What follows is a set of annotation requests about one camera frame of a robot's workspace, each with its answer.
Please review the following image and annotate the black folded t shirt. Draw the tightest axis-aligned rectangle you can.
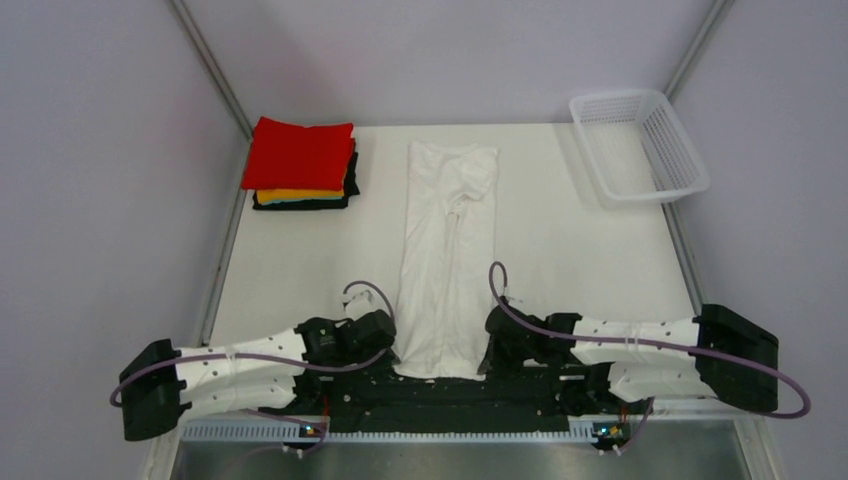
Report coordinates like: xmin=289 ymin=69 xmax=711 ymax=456
xmin=252 ymin=142 xmax=360 ymax=211

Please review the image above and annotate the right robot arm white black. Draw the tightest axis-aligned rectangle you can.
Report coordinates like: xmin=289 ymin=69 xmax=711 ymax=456
xmin=479 ymin=304 xmax=779 ymax=413

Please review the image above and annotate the white slotted cable duct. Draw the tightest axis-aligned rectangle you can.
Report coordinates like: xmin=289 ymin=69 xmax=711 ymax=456
xmin=180 ymin=419 xmax=624 ymax=444

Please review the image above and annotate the white t shirt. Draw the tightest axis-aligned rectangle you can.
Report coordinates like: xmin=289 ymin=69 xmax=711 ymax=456
xmin=394 ymin=141 xmax=499 ymax=381

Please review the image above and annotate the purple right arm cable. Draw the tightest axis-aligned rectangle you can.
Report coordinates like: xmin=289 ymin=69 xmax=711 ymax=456
xmin=488 ymin=260 xmax=812 ymax=455

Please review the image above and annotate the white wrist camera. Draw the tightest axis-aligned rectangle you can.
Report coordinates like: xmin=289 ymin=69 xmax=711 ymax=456
xmin=343 ymin=290 xmax=376 ymax=321
xmin=500 ymin=293 xmax=524 ymax=308

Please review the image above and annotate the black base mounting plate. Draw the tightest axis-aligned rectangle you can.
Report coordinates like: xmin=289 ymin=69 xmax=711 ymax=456
xmin=256 ymin=360 xmax=654 ymax=437

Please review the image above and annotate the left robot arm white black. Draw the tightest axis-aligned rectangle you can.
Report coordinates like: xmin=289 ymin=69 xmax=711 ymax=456
xmin=110 ymin=308 xmax=396 ymax=442

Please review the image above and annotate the white plastic basket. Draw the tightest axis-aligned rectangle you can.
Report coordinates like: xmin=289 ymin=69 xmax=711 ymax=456
xmin=569 ymin=89 xmax=710 ymax=208

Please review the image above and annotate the red folded t shirt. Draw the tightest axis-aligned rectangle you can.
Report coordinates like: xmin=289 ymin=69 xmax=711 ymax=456
xmin=241 ymin=116 xmax=354 ymax=191

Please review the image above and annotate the yellow folded t shirt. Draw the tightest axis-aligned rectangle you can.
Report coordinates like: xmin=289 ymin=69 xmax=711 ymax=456
xmin=255 ymin=189 xmax=345 ymax=205

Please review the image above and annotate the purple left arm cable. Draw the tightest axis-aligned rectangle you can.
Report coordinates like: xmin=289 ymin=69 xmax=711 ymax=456
xmin=109 ymin=280 xmax=399 ymax=458

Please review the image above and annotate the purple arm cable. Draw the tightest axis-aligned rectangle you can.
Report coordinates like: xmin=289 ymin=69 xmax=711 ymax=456
xmin=109 ymin=280 xmax=399 ymax=458
xmin=488 ymin=260 xmax=812 ymax=455

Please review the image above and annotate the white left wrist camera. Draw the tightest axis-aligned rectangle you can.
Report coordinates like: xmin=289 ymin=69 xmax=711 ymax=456
xmin=343 ymin=290 xmax=376 ymax=321

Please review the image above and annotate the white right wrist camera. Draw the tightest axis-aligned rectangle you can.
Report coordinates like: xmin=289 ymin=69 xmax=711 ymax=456
xmin=500 ymin=293 xmax=524 ymax=308

